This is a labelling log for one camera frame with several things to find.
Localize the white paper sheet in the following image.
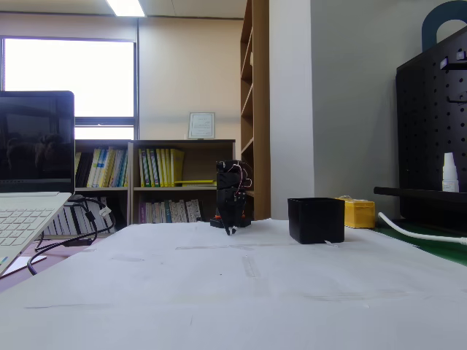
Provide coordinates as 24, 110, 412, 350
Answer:
262, 291, 467, 350
0, 291, 128, 350
247, 243, 467, 303
251, 217, 420, 252
72, 222, 190, 263

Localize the green desk mat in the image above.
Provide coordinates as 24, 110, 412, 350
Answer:
374, 222, 467, 267

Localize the bright window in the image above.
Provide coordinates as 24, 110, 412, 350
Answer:
0, 35, 139, 141

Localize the tall wooden bookshelf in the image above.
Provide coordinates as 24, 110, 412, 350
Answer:
239, 0, 271, 222

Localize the yellow white book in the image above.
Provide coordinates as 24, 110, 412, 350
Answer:
87, 148, 101, 189

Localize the white dropper bottle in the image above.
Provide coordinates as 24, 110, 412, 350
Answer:
441, 152, 460, 193

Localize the silver laptop with dark screen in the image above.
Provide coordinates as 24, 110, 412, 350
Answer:
0, 90, 76, 278

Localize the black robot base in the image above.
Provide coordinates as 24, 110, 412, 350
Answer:
210, 214, 252, 230

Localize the thick yellow book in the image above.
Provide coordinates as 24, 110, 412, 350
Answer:
170, 148, 185, 187

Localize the yellow cardboard box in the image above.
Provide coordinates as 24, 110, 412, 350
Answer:
335, 196, 376, 230

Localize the red white servo wire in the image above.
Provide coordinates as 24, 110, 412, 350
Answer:
226, 163, 253, 195

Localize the dark teal arch sign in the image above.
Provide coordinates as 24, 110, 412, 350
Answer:
421, 0, 467, 53

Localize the black pegboard panel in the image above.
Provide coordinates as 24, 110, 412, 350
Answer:
395, 25, 467, 228

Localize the white patterned book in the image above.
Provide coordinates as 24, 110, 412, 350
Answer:
185, 199, 201, 222

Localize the white power cable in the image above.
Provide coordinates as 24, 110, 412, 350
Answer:
378, 211, 467, 246

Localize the framed certificate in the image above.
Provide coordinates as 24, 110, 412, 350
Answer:
188, 112, 217, 141

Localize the low wooden bookshelf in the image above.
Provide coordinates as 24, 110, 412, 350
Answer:
128, 139, 237, 225
74, 139, 134, 236

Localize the flat yellow book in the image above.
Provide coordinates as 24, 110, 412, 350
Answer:
174, 179, 217, 187

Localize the black square cup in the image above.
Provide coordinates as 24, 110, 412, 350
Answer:
287, 197, 346, 244

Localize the blue white book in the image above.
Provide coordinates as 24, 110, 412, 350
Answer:
97, 148, 110, 189

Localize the black pegboard shelf bar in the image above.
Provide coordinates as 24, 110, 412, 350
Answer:
373, 186, 467, 201

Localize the white card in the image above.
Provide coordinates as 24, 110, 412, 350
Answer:
7, 256, 48, 276

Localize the black book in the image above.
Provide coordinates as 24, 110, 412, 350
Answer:
77, 152, 94, 189

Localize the black USB cable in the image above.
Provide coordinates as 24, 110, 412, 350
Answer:
34, 196, 117, 252
27, 196, 99, 277

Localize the ceiling light panel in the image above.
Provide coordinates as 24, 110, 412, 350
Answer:
104, 0, 147, 18

